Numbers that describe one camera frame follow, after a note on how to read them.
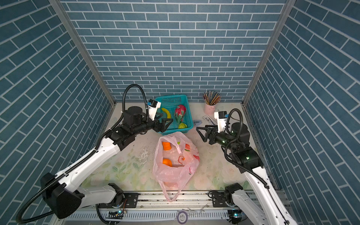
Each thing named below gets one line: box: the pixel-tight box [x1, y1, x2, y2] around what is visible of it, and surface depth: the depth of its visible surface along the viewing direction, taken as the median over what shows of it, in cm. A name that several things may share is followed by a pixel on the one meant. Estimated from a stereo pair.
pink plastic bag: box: [152, 131, 201, 203], surface depth 75 cm
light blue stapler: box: [193, 120, 203, 127], surface depth 107 cm
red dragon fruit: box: [174, 104, 187, 124], surface depth 107 cm
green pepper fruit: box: [178, 122, 188, 129], surface depth 101 cm
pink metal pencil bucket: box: [203, 102, 217, 115], surface depth 110 cm
